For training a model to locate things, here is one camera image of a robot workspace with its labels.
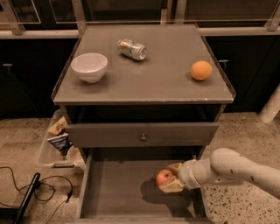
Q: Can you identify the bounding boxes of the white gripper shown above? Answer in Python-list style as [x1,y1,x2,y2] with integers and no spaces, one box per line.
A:
[159,159,200,193]

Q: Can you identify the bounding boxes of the red apple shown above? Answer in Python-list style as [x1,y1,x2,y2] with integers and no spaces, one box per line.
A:
[156,169,174,186]

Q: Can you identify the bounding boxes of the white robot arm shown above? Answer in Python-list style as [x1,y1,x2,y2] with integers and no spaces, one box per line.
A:
[156,148,280,199]

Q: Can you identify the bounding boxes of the brass drawer knob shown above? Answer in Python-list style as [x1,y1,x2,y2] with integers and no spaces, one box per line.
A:
[140,134,147,142]

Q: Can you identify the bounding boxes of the grey top drawer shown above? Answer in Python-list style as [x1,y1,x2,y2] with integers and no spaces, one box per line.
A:
[66,122,218,148]

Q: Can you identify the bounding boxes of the open grey middle drawer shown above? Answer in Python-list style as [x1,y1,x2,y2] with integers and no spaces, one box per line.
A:
[76,147,211,224]

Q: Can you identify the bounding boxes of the grey wooden drawer cabinet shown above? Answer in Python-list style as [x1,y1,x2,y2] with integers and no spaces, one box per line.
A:
[51,24,236,224]

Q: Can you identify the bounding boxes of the orange fruit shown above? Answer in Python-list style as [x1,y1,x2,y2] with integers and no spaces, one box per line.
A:
[191,60,212,81]

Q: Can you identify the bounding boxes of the dark snack bag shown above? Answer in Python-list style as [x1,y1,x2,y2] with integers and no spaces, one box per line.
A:
[47,133,73,156]

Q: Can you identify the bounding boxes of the yellow snack packet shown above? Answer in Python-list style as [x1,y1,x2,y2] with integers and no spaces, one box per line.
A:
[48,116,67,135]

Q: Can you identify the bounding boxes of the clear plastic storage bin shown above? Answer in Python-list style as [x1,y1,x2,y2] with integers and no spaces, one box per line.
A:
[38,109,85,172]

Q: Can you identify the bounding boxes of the crushed soda can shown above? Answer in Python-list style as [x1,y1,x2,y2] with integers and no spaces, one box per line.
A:
[117,38,147,61]

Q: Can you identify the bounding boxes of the white ceramic bowl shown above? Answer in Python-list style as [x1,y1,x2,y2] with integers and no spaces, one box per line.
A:
[70,52,108,83]

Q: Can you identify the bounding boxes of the black stand leg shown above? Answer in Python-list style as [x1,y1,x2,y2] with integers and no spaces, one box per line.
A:
[12,172,40,224]

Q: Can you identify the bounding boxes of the black cable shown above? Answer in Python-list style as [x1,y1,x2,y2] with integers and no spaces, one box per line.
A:
[0,165,74,224]

